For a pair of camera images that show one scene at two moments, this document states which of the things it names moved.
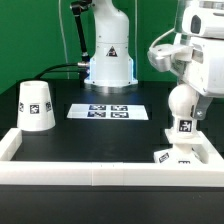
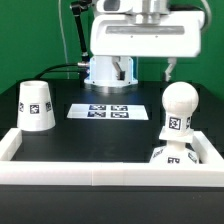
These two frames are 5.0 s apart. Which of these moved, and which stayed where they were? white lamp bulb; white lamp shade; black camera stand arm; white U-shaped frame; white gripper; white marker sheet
Moved: white lamp bulb; white gripper
Stayed: white U-shaped frame; black camera stand arm; white marker sheet; white lamp shade
